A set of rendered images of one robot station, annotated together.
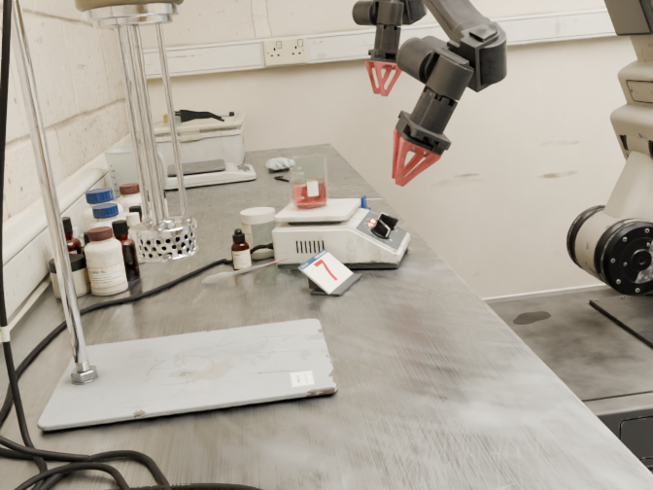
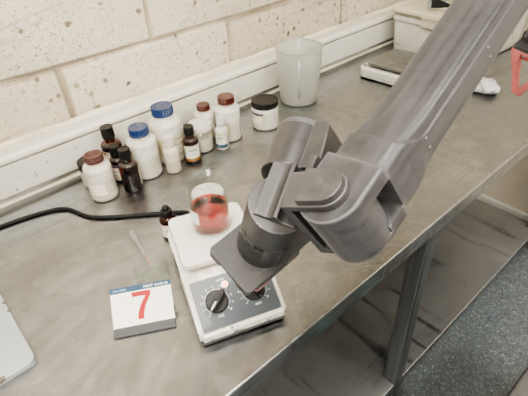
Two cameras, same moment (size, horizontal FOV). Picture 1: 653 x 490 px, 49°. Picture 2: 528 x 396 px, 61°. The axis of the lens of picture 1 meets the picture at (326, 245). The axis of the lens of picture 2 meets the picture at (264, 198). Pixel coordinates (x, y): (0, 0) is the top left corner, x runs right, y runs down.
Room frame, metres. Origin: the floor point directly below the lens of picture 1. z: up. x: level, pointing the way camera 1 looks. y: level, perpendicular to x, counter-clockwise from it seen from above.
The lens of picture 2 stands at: (0.92, -0.47, 1.29)
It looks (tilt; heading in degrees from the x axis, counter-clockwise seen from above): 37 degrees down; 55
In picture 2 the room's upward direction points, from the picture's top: 3 degrees counter-clockwise
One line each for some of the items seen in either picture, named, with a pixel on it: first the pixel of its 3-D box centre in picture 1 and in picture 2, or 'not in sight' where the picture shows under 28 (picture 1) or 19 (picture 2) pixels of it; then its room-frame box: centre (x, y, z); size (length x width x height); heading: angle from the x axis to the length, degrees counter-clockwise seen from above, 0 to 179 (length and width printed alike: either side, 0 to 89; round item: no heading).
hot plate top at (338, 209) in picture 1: (319, 209); (212, 233); (1.15, 0.01, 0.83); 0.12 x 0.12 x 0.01; 75
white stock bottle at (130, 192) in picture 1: (133, 211); (227, 116); (1.41, 0.38, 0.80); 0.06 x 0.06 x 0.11
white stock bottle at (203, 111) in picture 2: not in sight; (204, 120); (1.37, 0.42, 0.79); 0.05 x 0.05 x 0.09
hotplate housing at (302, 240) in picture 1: (336, 235); (220, 264); (1.14, -0.02, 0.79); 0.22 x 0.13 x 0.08; 75
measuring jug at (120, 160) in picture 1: (141, 180); (298, 75); (1.67, 0.42, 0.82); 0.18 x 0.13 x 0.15; 50
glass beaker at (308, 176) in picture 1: (307, 184); (209, 205); (1.15, 0.02, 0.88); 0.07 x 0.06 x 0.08; 53
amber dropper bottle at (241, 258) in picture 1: (240, 249); (167, 220); (1.13, 0.14, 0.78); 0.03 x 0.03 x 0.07
